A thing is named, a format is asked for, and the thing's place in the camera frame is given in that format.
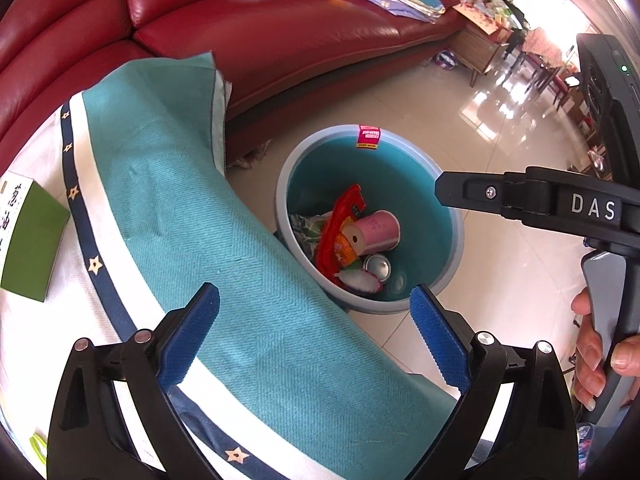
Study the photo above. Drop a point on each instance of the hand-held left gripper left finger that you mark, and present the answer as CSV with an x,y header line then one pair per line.
x,y
190,335

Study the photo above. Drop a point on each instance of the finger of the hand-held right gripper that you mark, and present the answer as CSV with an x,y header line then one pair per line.
x,y
520,192

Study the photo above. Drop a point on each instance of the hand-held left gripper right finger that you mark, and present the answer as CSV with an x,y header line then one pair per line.
x,y
440,340

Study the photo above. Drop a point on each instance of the blue round trash bin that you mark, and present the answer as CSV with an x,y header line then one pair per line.
x,y
415,200

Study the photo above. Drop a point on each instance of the person's right hand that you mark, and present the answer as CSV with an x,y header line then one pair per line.
x,y
590,345

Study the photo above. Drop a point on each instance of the teal printed blanket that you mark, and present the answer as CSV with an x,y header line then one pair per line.
x,y
225,285

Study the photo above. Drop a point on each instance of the silver drink can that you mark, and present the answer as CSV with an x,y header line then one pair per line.
x,y
377,266

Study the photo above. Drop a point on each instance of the white pink crumpled wrapper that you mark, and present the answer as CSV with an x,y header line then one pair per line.
x,y
357,280

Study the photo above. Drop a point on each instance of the pink paper cup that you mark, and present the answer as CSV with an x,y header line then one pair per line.
x,y
382,227

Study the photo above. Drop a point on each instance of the red snack bag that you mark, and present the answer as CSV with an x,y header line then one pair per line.
x,y
332,240

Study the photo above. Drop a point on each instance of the chair with pink cushion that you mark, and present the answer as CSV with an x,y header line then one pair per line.
x,y
542,42

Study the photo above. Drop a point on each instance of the wooden cabinet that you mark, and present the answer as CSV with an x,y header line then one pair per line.
x,y
480,45

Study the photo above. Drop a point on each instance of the purple slipper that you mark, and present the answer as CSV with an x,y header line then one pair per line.
x,y
445,59

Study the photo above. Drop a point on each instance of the green patterned packet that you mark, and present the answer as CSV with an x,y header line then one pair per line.
x,y
305,230

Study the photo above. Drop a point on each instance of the flat green box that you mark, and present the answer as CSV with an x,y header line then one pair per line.
x,y
35,240

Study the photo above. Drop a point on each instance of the green plastic strip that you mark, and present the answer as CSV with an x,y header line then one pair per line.
x,y
37,447

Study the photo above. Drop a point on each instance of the dark red leather sofa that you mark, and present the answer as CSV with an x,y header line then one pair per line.
x,y
250,35

